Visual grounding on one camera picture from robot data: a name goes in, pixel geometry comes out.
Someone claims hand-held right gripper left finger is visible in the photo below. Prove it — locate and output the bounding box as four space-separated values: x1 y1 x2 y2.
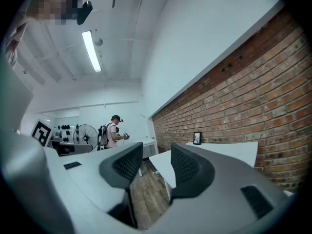
43 141 144 229

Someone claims long ceiling light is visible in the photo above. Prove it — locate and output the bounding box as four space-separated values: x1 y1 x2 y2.
81 30 102 72

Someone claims black standing fan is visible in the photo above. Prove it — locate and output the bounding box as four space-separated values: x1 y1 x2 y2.
73 124 99 152

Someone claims row of black wall-hung devices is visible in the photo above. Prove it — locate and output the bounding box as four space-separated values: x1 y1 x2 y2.
54 123 79 142

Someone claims person's torso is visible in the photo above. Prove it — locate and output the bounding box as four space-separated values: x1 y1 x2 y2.
4 18 30 69

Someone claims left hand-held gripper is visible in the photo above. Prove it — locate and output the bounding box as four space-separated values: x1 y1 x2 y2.
30 116 76 157

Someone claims person's head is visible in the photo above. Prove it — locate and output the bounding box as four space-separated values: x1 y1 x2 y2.
26 0 81 21

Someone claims black head-worn camera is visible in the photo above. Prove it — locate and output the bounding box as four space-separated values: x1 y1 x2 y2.
77 0 93 25

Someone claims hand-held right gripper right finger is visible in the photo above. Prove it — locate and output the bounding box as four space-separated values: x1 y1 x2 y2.
146 142 290 234

